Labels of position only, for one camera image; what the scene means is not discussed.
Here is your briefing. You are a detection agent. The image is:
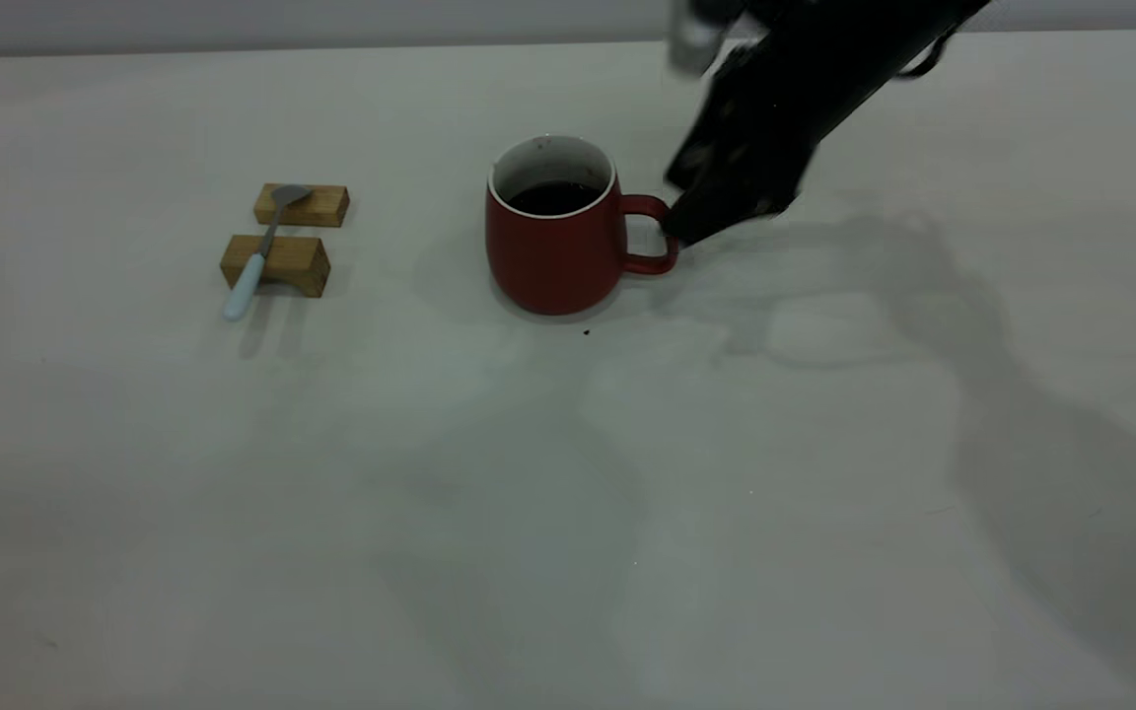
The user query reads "rectangular wooden block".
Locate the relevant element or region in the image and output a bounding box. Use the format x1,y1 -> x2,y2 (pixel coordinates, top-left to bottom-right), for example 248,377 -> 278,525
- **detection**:
253,183 -> 351,229

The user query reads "metal spoon with pale handle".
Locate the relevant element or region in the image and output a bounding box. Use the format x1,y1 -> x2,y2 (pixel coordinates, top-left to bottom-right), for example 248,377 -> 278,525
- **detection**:
223,183 -> 314,322

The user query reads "red ceramic mug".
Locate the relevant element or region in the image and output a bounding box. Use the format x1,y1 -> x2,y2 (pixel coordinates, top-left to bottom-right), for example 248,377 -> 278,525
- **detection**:
485,135 -> 679,317

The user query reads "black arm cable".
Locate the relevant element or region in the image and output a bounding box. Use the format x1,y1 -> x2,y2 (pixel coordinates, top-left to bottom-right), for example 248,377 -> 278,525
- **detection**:
895,30 -> 959,80

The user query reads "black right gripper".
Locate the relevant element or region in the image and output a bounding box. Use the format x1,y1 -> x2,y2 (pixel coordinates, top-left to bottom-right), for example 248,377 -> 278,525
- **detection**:
662,39 -> 827,248

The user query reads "black coffee liquid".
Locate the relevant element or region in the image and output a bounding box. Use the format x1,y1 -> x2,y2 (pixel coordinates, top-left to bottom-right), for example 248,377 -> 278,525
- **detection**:
507,181 -> 604,217

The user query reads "wooden block with notch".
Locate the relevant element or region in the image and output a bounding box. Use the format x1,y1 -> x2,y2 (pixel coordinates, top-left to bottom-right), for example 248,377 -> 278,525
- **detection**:
220,234 -> 331,298

